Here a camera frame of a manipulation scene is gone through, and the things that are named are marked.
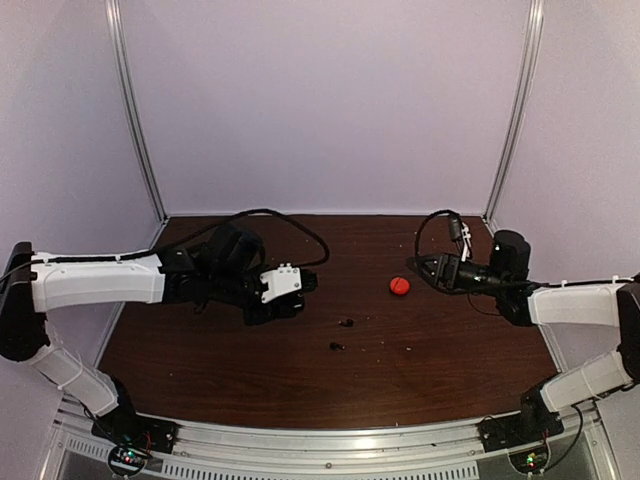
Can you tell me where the red earbud charging case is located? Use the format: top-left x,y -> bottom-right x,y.
389,276 -> 411,296

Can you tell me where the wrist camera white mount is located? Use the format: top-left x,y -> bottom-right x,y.
259,264 -> 318,304
448,214 -> 473,262

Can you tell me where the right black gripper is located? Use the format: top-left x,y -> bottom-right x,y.
406,252 -> 508,298

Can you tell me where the aluminium front rail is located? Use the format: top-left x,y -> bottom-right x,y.
49,394 -> 616,480

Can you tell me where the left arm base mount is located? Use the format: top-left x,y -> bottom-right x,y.
81,378 -> 178,479

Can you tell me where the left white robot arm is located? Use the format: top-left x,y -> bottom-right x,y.
1,224 -> 318,444

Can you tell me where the aluminium frame post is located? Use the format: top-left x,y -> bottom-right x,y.
104,0 -> 168,222
482,0 -> 545,231

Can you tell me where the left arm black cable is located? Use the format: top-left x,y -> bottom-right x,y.
149,208 -> 331,269

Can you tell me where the right aluminium frame post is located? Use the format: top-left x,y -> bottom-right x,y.
482,0 -> 545,231

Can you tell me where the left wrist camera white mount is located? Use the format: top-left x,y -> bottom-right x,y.
259,264 -> 318,304

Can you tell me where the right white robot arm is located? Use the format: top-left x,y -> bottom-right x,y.
408,230 -> 639,442

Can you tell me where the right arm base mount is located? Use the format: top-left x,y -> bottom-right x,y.
477,384 -> 584,477

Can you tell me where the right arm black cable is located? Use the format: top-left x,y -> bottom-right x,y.
414,209 -> 501,316

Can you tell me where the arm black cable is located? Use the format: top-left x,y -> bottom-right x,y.
414,209 -> 501,316
149,208 -> 331,269

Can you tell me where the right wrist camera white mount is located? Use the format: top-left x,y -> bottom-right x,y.
448,214 -> 473,262

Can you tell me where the left aluminium frame post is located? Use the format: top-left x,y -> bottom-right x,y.
104,0 -> 168,222

